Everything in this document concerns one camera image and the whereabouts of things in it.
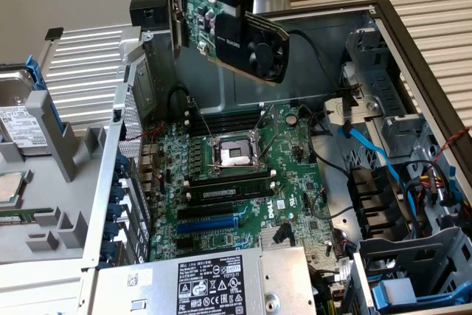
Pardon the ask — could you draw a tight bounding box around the Nvidia Quadro graphics card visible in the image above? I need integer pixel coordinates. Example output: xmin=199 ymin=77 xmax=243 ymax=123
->
xmin=165 ymin=0 xmax=291 ymax=87

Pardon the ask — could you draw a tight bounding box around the black box behind case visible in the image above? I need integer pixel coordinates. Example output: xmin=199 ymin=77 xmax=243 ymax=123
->
xmin=129 ymin=0 xmax=171 ymax=32

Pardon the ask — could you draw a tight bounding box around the open grey PC case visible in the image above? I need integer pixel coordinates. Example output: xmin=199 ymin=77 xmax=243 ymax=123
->
xmin=79 ymin=0 xmax=472 ymax=315

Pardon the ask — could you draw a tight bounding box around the black RAM slot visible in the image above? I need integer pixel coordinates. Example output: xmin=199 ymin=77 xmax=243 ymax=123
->
xmin=190 ymin=117 xmax=262 ymax=130
xmin=184 ymin=170 xmax=277 ymax=189
xmin=190 ymin=107 xmax=265 ymax=120
xmin=190 ymin=111 xmax=263 ymax=125
xmin=190 ymin=122 xmax=260 ymax=136

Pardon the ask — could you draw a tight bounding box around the thin metal locking lever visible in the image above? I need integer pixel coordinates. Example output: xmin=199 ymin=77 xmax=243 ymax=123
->
xmin=186 ymin=97 xmax=215 ymax=139
xmin=257 ymin=130 xmax=278 ymax=167

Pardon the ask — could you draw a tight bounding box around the grey metal disk bay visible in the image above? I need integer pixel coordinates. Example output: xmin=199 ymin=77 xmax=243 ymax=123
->
xmin=342 ymin=29 xmax=425 ymax=157

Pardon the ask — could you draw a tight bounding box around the CPU socket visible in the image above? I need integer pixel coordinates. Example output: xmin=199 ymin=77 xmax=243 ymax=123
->
xmin=208 ymin=128 xmax=270 ymax=178

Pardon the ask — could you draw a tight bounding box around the silver rear port block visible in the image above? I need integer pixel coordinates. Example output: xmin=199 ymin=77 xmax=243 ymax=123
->
xmin=139 ymin=143 xmax=160 ymax=163
xmin=139 ymin=163 xmax=159 ymax=183

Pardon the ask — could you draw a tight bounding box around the green Dell motherboard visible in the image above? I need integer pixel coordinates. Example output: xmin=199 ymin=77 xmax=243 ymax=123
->
xmin=138 ymin=103 xmax=357 ymax=315

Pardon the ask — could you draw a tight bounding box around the blue card latch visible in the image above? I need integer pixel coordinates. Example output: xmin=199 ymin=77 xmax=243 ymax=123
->
xmin=110 ymin=181 xmax=126 ymax=204
xmin=107 ymin=202 xmax=125 ymax=227
xmin=102 ymin=239 xmax=118 ymax=263
xmin=114 ymin=155 xmax=130 ymax=179

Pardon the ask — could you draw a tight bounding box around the long black expansion slot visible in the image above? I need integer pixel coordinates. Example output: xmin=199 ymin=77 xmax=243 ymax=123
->
xmin=176 ymin=204 xmax=237 ymax=221

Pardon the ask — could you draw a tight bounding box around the blue expansion slot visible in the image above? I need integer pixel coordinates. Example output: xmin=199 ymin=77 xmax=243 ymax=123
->
xmin=176 ymin=217 xmax=239 ymax=235

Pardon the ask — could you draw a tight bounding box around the black plastic fan shroud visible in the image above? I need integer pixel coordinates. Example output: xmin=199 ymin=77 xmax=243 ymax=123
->
xmin=348 ymin=165 xmax=406 ymax=240

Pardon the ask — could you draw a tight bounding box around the black plastic clip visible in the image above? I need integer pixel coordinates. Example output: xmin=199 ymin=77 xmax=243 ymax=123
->
xmin=274 ymin=218 xmax=296 ymax=246

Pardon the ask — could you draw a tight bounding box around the silver finned chipset heatsink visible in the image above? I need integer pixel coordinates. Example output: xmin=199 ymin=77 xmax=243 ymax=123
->
xmin=260 ymin=225 xmax=298 ymax=248

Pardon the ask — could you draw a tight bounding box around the hard disk in blue caddy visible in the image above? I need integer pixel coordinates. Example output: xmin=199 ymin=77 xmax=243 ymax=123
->
xmin=0 ymin=55 xmax=66 ymax=157

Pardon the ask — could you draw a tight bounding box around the grey plastic parts rack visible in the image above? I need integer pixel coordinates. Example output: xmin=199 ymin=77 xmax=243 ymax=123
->
xmin=0 ymin=89 xmax=110 ymax=266

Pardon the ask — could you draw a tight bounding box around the loose CPU chip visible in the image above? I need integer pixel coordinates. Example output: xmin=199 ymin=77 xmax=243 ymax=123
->
xmin=0 ymin=170 xmax=33 ymax=205

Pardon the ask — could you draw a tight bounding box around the grey metal disk cage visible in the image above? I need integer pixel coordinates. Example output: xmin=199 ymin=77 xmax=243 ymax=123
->
xmin=352 ymin=226 xmax=472 ymax=315

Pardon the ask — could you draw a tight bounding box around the loose green RAM stick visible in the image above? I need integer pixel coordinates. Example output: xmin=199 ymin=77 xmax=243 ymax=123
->
xmin=0 ymin=207 xmax=55 ymax=226

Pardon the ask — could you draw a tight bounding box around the silver power supply unit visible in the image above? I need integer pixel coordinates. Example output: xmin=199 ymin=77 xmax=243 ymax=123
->
xmin=90 ymin=244 xmax=318 ymax=315

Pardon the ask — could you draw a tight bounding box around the empty blue disk caddy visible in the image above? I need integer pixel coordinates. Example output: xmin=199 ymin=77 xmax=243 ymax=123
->
xmin=370 ymin=277 xmax=472 ymax=311

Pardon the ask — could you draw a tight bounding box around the thin black wire with plug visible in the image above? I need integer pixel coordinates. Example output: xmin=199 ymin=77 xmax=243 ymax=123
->
xmin=286 ymin=29 xmax=357 ymax=93

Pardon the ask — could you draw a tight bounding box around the metal socket cover frame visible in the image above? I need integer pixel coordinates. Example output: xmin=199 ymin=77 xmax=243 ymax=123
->
xmin=252 ymin=103 xmax=278 ymax=137

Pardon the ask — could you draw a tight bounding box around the grey metal drive bracket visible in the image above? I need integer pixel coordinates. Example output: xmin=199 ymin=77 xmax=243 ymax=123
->
xmin=323 ymin=97 xmax=368 ymax=135

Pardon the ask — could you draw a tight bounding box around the thin red wire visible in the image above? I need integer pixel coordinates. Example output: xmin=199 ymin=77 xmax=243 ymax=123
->
xmin=123 ymin=121 xmax=166 ymax=143

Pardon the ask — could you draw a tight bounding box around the blue SATA wire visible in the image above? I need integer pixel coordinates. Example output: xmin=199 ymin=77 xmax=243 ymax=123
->
xmin=337 ymin=121 xmax=420 ymax=229

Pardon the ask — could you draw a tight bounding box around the red black twisted wire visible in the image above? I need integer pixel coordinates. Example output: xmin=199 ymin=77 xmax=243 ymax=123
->
xmin=431 ymin=126 xmax=472 ymax=165

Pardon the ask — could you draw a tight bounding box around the yellow red black wire bundle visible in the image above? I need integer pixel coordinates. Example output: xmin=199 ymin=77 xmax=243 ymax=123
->
xmin=403 ymin=159 xmax=457 ymax=238

